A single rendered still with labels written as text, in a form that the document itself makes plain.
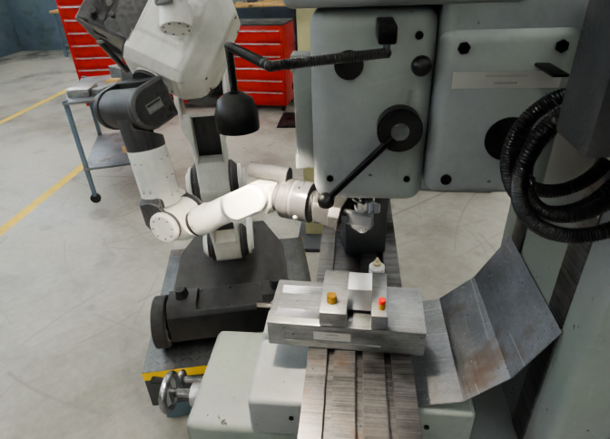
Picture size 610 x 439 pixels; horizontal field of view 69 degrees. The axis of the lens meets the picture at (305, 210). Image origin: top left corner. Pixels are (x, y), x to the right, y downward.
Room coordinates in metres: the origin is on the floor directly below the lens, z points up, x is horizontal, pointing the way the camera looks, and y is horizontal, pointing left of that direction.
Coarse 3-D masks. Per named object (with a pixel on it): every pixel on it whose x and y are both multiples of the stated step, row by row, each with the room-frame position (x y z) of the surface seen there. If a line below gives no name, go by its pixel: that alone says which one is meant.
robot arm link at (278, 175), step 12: (252, 168) 0.88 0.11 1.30; (264, 168) 0.87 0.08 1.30; (276, 168) 0.86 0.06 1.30; (288, 168) 0.86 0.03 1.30; (264, 180) 0.87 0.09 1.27; (276, 180) 0.86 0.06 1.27; (288, 180) 0.85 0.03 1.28; (276, 192) 0.83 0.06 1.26; (288, 192) 0.81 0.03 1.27; (276, 204) 0.81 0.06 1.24; (288, 216) 0.81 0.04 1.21
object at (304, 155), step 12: (300, 72) 0.77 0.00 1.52; (300, 84) 0.77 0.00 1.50; (300, 96) 0.77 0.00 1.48; (300, 108) 0.77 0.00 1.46; (300, 120) 0.77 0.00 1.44; (300, 132) 0.77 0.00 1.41; (312, 132) 0.77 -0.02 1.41; (300, 144) 0.77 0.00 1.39; (312, 144) 0.77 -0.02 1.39; (300, 156) 0.77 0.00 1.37; (312, 156) 0.77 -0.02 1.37
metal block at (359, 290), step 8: (352, 272) 0.80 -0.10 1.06; (352, 280) 0.77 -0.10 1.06; (360, 280) 0.77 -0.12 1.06; (368, 280) 0.77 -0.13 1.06; (352, 288) 0.74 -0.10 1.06; (360, 288) 0.74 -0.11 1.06; (368, 288) 0.74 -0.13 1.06; (352, 296) 0.74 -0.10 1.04; (360, 296) 0.74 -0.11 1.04; (368, 296) 0.74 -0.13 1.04; (352, 304) 0.74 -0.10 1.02; (360, 304) 0.74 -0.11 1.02; (368, 304) 0.74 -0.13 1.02
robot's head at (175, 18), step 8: (176, 0) 0.97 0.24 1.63; (184, 0) 0.99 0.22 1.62; (160, 8) 0.97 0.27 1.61; (168, 8) 0.96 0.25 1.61; (176, 8) 0.96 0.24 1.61; (184, 8) 0.97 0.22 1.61; (160, 16) 0.96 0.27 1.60; (168, 16) 0.95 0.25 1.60; (176, 16) 0.95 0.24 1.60; (184, 16) 0.96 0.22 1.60; (192, 16) 1.04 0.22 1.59; (160, 24) 0.96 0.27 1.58; (168, 24) 0.95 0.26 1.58; (176, 24) 0.96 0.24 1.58; (184, 24) 0.96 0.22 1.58; (168, 32) 0.98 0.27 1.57; (176, 32) 0.98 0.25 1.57; (184, 32) 0.99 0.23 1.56
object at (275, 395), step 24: (264, 336) 0.83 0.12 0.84; (264, 360) 0.75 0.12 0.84; (288, 360) 0.75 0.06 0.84; (264, 384) 0.68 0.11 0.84; (288, 384) 0.68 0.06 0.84; (264, 408) 0.64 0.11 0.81; (288, 408) 0.63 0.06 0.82; (432, 408) 0.60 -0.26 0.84; (456, 408) 0.60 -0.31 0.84; (288, 432) 0.63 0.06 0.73; (432, 432) 0.59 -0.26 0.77; (456, 432) 0.58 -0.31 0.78
